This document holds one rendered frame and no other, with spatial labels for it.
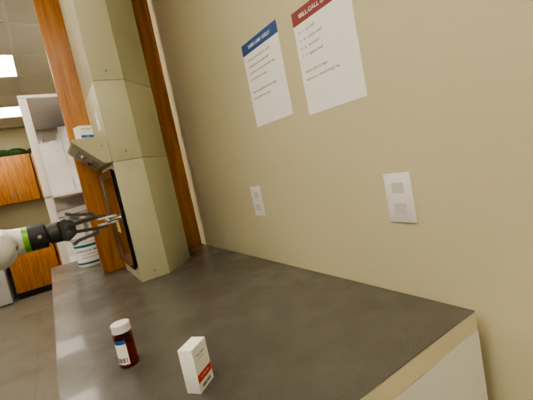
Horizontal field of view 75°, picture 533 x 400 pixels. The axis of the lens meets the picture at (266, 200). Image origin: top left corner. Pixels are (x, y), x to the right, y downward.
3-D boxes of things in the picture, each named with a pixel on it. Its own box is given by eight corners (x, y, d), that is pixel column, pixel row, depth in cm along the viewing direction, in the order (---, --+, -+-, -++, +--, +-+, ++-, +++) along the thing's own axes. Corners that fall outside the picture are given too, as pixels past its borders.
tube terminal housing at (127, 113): (178, 252, 175) (141, 98, 166) (201, 261, 147) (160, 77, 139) (126, 269, 162) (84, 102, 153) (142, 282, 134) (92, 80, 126)
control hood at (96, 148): (101, 170, 157) (95, 148, 156) (113, 162, 129) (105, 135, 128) (72, 175, 151) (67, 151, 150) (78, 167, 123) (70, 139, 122)
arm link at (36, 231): (26, 225, 129) (33, 250, 129) (24, 226, 119) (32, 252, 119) (45, 221, 132) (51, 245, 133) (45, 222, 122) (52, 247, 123)
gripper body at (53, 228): (51, 246, 125) (79, 239, 129) (44, 223, 124) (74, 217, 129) (51, 244, 131) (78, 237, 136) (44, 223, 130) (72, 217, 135)
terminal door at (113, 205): (123, 259, 160) (101, 174, 156) (137, 270, 134) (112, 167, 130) (121, 259, 160) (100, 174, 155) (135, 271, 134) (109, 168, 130)
